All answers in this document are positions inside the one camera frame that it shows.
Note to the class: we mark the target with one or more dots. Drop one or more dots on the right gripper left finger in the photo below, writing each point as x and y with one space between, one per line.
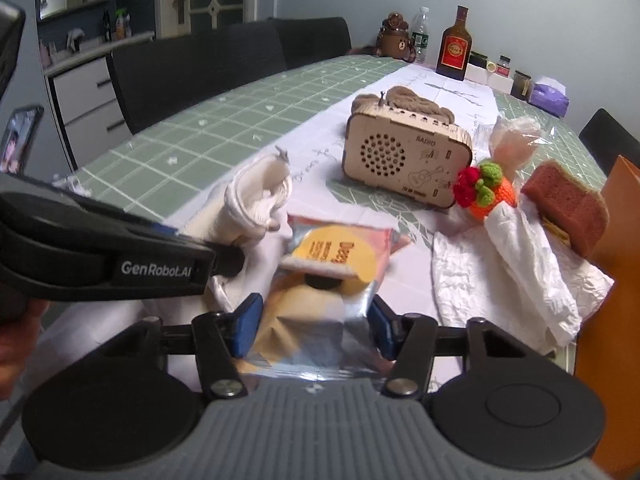
220 338

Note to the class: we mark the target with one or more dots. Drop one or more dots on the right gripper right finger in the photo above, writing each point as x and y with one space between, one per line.
409 342

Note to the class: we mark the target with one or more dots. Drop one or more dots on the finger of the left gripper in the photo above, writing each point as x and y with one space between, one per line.
229 260

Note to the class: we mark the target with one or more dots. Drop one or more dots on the white terry cloth mitt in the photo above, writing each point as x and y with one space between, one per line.
245 207

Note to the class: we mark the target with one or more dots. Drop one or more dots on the orange yellow snack packet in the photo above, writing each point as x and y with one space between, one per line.
314 323

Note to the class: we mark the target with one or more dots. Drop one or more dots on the crocheted orange red toy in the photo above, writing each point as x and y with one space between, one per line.
480 189

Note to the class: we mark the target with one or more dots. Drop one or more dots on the person's hand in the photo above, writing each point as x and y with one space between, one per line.
17 342

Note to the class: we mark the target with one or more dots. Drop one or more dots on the green grid tablecloth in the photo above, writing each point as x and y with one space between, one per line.
166 172

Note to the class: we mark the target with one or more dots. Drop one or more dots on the white crumpled tissue cloth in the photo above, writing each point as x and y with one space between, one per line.
513 273

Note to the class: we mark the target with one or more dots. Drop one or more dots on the white drawer cabinet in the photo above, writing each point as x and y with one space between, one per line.
84 102

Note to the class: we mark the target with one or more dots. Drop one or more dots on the wooden radio box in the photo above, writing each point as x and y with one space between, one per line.
406 153

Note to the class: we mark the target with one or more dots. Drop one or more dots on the black chair near left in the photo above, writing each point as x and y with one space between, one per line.
157 79

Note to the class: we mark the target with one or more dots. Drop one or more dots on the black chair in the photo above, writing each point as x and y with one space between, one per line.
312 40
157 79
606 140

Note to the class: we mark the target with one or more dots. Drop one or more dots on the orange cardboard box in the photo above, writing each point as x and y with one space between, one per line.
607 358

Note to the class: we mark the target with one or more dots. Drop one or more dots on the brown sponge block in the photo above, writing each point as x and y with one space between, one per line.
573 207

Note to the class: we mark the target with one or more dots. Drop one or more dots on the clear plastic gift bag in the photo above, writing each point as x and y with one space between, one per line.
513 142

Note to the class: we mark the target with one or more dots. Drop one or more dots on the black chair far left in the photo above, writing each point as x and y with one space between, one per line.
312 40

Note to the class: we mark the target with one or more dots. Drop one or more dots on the brown knitted towel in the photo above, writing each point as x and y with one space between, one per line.
405 99

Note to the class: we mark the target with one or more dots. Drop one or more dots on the white box on table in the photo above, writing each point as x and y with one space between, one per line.
491 79

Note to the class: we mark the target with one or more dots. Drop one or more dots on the brown bear plush bottle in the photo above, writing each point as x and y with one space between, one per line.
393 41

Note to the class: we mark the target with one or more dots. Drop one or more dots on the purple tissue pack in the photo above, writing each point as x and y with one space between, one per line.
549 95

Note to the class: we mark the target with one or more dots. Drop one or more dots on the black chair right side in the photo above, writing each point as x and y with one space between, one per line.
606 140

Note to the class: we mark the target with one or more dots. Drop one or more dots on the dark glass jar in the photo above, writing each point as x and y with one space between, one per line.
521 85

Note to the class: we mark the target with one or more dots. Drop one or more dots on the small red label jar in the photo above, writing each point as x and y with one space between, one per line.
503 66

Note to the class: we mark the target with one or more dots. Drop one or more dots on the black lid jar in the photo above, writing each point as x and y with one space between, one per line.
478 59

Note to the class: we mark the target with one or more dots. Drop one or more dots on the clear plastic water bottle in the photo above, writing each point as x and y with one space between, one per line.
419 34

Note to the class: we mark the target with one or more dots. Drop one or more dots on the brown liquor bottle red label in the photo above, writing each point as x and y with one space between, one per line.
455 48

